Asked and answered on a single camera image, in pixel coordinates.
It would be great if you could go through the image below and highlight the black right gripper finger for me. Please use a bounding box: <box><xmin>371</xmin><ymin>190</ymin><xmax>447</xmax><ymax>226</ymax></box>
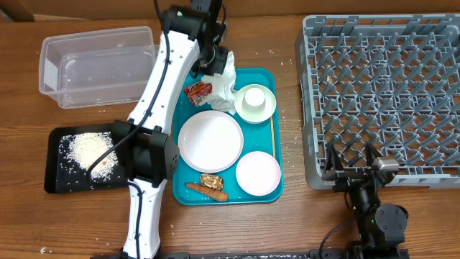
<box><xmin>324</xmin><ymin>144</ymin><xmax>344</xmax><ymax>173</ymax></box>
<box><xmin>364</xmin><ymin>142</ymin><xmax>382</xmax><ymax>167</ymax></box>

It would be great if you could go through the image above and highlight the red snack wrapper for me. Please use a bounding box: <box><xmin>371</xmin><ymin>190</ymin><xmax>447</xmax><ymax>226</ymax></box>
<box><xmin>183</xmin><ymin>81</ymin><xmax>213</xmax><ymax>106</ymax></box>

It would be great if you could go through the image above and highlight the white napkin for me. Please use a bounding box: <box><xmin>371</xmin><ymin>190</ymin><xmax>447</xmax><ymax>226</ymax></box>
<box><xmin>201</xmin><ymin>51</ymin><xmax>237</xmax><ymax>115</ymax></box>

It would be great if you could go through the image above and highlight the white cup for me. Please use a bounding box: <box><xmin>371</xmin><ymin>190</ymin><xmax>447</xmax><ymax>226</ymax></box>
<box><xmin>244</xmin><ymin>87</ymin><xmax>265</xmax><ymax>108</ymax></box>

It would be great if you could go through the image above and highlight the large white plate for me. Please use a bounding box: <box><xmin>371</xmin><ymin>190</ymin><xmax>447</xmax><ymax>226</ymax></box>
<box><xmin>178</xmin><ymin>110</ymin><xmax>244</xmax><ymax>173</ymax></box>

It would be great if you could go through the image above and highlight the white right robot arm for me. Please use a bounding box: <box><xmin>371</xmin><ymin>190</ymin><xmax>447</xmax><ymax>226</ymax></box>
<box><xmin>310</xmin><ymin>144</ymin><xmax>410</xmax><ymax>259</ymax></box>

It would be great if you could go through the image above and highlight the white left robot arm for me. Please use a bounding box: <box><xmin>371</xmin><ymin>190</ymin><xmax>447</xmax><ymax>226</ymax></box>
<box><xmin>111</xmin><ymin>0</ymin><xmax>228</xmax><ymax>258</ymax></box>

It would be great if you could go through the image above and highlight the grey dishwasher rack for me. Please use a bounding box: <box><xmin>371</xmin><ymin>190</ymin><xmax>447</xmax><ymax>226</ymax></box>
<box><xmin>295</xmin><ymin>14</ymin><xmax>459</xmax><ymax>190</ymax></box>

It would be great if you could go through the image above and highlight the black waste tray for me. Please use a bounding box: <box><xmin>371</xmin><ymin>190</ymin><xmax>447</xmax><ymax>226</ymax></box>
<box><xmin>44</xmin><ymin>124</ymin><xmax>127</xmax><ymax>194</ymax></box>

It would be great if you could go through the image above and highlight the wooden chopstick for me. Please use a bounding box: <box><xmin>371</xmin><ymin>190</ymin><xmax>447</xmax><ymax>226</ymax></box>
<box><xmin>270</xmin><ymin>116</ymin><xmax>276</xmax><ymax>159</ymax></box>

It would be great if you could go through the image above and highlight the teal plastic tray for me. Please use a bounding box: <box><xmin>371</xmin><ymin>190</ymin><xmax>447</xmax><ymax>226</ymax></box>
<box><xmin>172</xmin><ymin>68</ymin><xmax>283</xmax><ymax>206</ymax></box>

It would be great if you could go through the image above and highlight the clear plastic bin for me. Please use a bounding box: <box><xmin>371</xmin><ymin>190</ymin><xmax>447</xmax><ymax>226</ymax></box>
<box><xmin>38</xmin><ymin>26</ymin><xmax>158</xmax><ymax>109</ymax></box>

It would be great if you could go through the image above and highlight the orange carrot piece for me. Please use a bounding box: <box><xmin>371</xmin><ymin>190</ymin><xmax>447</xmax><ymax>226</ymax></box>
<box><xmin>185</xmin><ymin>183</ymin><xmax>229</xmax><ymax>202</ymax></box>

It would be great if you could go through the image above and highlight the brown food scrap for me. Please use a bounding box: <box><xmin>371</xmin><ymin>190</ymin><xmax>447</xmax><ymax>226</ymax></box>
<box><xmin>200</xmin><ymin>173</ymin><xmax>224</xmax><ymax>191</ymax></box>

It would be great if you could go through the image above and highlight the pile of rice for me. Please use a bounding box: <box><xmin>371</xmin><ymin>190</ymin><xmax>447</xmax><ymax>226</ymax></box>
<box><xmin>63</xmin><ymin>132</ymin><xmax>119</xmax><ymax>182</ymax></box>

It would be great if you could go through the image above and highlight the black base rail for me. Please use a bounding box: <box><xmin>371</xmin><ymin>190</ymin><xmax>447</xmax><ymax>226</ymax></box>
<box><xmin>90</xmin><ymin>249</ymin><xmax>410</xmax><ymax>259</ymax></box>

